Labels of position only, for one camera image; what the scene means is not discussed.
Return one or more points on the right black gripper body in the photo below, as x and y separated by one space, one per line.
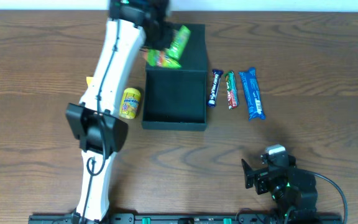
260 179

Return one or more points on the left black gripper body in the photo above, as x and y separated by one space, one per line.
161 38

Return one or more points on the Haribo gummy candy bag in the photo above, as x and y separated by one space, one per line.
168 58

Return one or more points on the dark green gift box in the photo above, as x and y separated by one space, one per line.
175 99

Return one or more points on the purple Dairy Milk bar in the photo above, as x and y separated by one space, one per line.
215 87

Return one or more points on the yellow Mentos gum bottle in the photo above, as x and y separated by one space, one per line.
129 103

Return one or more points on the green Milo wafer bar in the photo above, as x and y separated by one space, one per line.
231 90

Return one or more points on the yellow seed snack bag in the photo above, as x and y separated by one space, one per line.
89 80

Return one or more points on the blue Oreo cookie pack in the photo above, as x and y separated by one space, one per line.
252 93

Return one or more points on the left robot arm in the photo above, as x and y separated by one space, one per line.
94 121

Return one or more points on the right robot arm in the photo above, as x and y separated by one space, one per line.
294 191

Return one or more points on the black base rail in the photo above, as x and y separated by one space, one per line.
129 218

